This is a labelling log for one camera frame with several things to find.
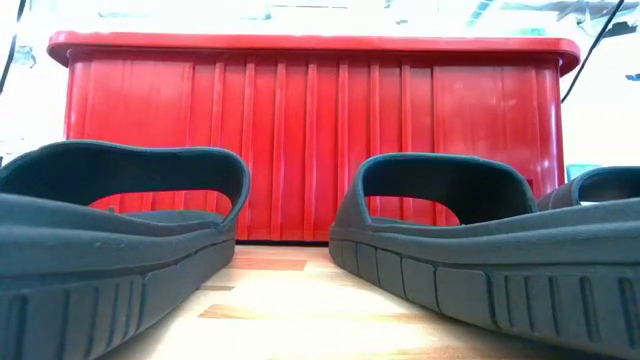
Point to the black slide sandal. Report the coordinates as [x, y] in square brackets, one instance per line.
[100, 250]
[557, 197]
[500, 250]

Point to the red plastic bin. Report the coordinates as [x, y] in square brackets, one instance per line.
[310, 125]

